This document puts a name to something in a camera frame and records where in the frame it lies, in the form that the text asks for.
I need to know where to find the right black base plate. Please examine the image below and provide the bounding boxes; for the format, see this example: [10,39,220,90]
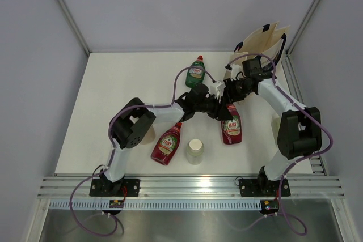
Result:
[238,178,291,197]

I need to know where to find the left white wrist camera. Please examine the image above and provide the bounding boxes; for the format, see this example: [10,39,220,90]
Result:
[209,80,225,99]

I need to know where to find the right small circuit board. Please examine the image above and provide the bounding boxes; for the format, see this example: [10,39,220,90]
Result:
[260,200,280,211]

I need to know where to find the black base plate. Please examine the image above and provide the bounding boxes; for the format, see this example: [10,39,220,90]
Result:
[238,178,291,197]
[89,179,140,197]

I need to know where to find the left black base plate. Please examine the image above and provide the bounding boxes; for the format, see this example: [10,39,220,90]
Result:
[89,179,140,197]

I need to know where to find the beige canvas bag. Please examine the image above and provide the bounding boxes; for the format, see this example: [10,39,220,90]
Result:
[227,22,290,99]

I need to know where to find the white slotted cable duct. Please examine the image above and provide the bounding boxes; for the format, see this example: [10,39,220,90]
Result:
[49,198,263,211]

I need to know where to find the aluminium front rail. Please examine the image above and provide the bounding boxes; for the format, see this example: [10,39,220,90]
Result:
[37,175,345,199]

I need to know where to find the pale green lotion bottle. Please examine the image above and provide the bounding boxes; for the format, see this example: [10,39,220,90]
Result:
[271,117,281,145]

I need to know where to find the small circuit board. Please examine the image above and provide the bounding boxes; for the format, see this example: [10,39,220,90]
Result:
[109,199,124,209]
[260,200,280,211]

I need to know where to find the green dish soap bottle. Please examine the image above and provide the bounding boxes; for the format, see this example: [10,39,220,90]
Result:
[185,56,205,88]

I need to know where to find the clear jar white lid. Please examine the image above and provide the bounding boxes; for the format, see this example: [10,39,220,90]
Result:
[186,138,204,165]

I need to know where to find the red dish soap bottle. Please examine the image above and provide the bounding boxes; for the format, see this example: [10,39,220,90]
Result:
[221,104,242,145]
[150,122,182,165]

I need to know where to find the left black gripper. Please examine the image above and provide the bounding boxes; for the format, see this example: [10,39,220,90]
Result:
[194,93,233,121]

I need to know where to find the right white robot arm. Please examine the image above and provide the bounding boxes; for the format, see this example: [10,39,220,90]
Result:
[223,58,322,195]

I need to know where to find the left small circuit board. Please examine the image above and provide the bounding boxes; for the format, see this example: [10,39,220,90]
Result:
[109,199,124,209]

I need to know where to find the beige pump bottle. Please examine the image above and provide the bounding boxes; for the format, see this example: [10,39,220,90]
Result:
[141,125,155,145]

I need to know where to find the left aluminium frame post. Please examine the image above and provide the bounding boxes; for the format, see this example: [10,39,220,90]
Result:
[55,0,91,57]

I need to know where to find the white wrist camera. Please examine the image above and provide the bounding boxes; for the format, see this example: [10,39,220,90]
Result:
[224,63,242,81]
[209,80,225,99]

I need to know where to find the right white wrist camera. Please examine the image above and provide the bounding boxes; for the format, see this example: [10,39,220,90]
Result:
[224,63,242,81]

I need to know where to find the right aluminium frame post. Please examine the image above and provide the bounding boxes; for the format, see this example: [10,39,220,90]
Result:
[285,0,322,57]

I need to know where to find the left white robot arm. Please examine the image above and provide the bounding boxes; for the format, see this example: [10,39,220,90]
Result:
[90,84,240,197]

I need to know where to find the aluminium frame post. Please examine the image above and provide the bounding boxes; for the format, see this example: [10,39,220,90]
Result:
[55,0,91,57]
[285,0,322,57]

